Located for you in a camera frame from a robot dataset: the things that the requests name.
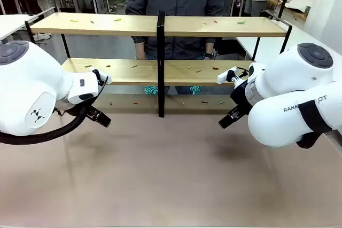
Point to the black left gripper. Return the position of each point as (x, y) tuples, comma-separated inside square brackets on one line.
[(91, 112)]

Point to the short wooden shelf board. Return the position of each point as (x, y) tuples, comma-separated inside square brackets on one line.
[(128, 75)]

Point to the long wooden shelf board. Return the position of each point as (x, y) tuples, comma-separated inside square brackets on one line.
[(120, 27)]

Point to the black wristwatch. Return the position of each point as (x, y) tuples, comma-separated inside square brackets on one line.
[(209, 55)]

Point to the teal chenille duster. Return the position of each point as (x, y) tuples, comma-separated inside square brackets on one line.
[(151, 90), (195, 89)]

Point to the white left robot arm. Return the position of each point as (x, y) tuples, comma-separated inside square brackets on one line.
[(29, 83)]

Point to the white sneaker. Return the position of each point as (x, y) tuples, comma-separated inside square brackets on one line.
[(42, 36)]

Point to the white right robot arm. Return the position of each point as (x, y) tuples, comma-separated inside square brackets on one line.
[(291, 86)]

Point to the white side table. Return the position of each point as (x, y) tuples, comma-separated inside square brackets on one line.
[(13, 25), (302, 38)]

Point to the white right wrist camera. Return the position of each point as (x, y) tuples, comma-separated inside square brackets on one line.
[(226, 75)]

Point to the person's left forearm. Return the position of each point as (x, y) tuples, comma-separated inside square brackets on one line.
[(209, 47)]

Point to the black metal shelf frame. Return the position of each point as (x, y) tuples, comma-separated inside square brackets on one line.
[(161, 51)]

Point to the white crumpled cloth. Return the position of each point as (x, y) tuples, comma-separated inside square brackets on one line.
[(300, 1)]

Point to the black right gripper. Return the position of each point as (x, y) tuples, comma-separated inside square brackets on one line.
[(240, 95)]

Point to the person's right forearm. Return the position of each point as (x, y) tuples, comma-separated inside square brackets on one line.
[(140, 51)]

